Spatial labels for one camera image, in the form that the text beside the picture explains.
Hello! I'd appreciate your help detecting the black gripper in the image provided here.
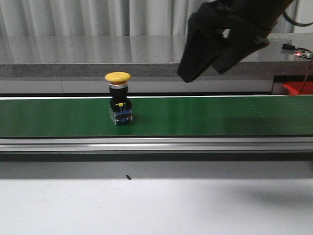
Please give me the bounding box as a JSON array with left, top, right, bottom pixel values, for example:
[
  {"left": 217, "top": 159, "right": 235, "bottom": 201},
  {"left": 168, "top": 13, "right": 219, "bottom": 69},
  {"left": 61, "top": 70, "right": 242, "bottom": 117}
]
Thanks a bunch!
[{"left": 177, "top": 0, "right": 292, "bottom": 83}]

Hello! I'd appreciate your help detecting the grey stone right slab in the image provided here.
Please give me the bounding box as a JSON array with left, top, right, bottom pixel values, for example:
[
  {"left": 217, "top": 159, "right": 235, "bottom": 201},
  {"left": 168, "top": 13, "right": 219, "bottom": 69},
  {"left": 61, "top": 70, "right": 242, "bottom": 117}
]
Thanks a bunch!
[{"left": 222, "top": 33, "right": 313, "bottom": 76}]

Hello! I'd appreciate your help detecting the grey stone slab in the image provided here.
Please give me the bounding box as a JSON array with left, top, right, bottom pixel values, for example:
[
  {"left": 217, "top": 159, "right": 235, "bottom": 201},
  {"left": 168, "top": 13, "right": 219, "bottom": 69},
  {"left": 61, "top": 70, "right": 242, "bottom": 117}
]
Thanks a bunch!
[
  {"left": 222, "top": 33, "right": 313, "bottom": 76},
  {"left": 0, "top": 36, "right": 185, "bottom": 78}
]

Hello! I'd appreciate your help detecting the small black sensor box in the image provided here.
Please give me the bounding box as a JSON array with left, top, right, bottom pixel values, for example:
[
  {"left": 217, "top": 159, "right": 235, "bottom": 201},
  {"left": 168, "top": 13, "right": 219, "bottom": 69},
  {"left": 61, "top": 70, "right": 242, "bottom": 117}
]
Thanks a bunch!
[{"left": 282, "top": 44, "right": 296, "bottom": 50}]

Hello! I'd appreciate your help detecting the green circuit board red LED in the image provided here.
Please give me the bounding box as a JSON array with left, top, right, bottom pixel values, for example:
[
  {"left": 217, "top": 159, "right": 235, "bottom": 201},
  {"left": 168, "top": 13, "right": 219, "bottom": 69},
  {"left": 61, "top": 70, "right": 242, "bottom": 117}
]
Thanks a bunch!
[{"left": 294, "top": 49, "right": 313, "bottom": 59}]

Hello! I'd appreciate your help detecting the red plastic bin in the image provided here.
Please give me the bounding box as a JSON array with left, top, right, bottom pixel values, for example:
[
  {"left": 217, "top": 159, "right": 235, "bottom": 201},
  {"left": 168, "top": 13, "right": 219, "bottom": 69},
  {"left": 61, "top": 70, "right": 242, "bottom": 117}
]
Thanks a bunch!
[{"left": 283, "top": 81, "right": 313, "bottom": 96}]

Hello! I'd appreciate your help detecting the green conveyor belt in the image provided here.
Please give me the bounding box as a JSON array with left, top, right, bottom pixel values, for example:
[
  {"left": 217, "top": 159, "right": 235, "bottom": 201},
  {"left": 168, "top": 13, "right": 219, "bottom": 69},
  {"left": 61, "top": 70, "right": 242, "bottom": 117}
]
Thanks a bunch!
[{"left": 0, "top": 96, "right": 313, "bottom": 138}]

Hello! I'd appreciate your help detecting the grey stone left slab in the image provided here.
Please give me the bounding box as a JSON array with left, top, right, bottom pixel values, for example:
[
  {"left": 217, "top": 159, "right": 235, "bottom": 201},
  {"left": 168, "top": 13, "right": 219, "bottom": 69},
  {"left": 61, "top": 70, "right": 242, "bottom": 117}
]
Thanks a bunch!
[{"left": 0, "top": 36, "right": 185, "bottom": 78}]

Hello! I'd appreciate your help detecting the grey pleated curtain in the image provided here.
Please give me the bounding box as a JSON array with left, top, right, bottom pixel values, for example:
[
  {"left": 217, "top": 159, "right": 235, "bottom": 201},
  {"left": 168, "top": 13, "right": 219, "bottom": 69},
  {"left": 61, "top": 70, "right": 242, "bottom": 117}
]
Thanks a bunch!
[{"left": 0, "top": 0, "right": 299, "bottom": 37}]

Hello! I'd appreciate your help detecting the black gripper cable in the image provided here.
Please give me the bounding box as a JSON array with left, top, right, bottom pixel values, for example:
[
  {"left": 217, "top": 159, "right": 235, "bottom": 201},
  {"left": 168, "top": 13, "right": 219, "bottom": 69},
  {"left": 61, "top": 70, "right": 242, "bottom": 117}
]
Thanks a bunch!
[{"left": 282, "top": 11, "right": 313, "bottom": 27}]

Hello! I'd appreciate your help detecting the thin red wire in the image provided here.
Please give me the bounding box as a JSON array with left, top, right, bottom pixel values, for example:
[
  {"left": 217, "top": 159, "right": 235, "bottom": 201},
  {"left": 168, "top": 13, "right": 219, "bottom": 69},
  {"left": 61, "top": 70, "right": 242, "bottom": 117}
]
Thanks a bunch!
[{"left": 298, "top": 58, "right": 312, "bottom": 95}]

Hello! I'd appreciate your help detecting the aluminium conveyor frame rail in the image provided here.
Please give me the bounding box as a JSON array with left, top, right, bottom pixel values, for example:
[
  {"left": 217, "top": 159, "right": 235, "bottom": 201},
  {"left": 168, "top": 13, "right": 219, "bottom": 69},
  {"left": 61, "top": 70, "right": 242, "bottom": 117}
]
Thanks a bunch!
[{"left": 0, "top": 137, "right": 313, "bottom": 162}]

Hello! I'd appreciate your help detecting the yellow mushroom push button switch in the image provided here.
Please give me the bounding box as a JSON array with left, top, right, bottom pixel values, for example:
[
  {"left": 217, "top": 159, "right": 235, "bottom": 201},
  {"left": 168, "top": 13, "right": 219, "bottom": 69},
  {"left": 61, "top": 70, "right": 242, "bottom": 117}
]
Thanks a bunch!
[{"left": 105, "top": 71, "right": 133, "bottom": 125}]

